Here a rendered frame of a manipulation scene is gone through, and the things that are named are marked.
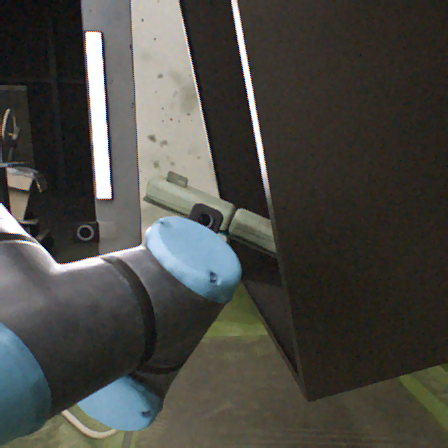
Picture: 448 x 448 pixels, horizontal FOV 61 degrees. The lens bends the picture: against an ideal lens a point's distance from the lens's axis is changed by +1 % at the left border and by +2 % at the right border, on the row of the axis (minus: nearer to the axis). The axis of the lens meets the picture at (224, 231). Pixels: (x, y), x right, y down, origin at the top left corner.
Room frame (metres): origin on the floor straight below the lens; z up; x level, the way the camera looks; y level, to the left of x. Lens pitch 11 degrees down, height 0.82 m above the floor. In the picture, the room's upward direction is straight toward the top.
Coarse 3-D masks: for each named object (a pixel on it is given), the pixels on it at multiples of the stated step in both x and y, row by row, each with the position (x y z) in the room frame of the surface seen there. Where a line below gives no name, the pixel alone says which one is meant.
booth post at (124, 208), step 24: (96, 0) 1.54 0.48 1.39; (120, 0) 1.55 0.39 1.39; (96, 24) 1.54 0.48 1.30; (120, 24) 1.55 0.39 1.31; (120, 48) 1.55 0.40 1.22; (120, 72) 1.55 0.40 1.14; (120, 96) 1.55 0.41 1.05; (120, 120) 1.55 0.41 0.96; (120, 144) 1.55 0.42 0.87; (120, 168) 1.55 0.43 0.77; (120, 192) 1.55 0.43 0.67; (120, 216) 1.55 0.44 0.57; (120, 240) 1.55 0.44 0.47
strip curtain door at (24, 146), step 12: (0, 96) 9.93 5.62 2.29; (12, 96) 9.96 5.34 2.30; (24, 96) 9.99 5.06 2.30; (0, 108) 9.92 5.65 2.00; (12, 108) 9.95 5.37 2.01; (24, 108) 9.99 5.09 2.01; (12, 120) 9.95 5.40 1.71; (24, 120) 9.99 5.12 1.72; (12, 132) 9.95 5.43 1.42; (24, 132) 9.99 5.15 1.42; (24, 144) 9.98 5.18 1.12; (24, 156) 9.97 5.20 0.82
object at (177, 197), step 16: (160, 176) 0.65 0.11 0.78; (176, 176) 0.63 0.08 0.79; (160, 192) 0.62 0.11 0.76; (176, 192) 0.62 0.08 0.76; (192, 192) 0.63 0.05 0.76; (176, 208) 0.63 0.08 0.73; (224, 208) 0.62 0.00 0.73; (240, 208) 0.64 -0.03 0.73; (224, 224) 0.61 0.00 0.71; (240, 224) 0.61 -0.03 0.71; (256, 224) 0.60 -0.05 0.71; (240, 240) 0.61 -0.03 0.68; (256, 240) 0.61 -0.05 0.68; (272, 240) 0.60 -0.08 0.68; (272, 256) 0.61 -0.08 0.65
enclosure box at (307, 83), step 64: (192, 0) 1.07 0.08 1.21; (256, 0) 0.48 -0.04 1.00; (320, 0) 0.50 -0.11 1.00; (384, 0) 0.51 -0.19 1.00; (192, 64) 1.05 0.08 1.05; (256, 64) 0.48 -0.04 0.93; (320, 64) 0.50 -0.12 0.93; (384, 64) 0.51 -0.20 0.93; (256, 128) 0.50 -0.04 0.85; (320, 128) 0.50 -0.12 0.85; (384, 128) 0.51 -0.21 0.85; (256, 192) 1.10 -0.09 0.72; (320, 192) 0.50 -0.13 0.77; (384, 192) 0.51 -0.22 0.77; (256, 256) 1.10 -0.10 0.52; (320, 256) 0.50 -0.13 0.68; (384, 256) 0.51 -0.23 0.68; (320, 320) 0.50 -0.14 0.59; (384, 320) 0.51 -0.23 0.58; (320, 384) 0.50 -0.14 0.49
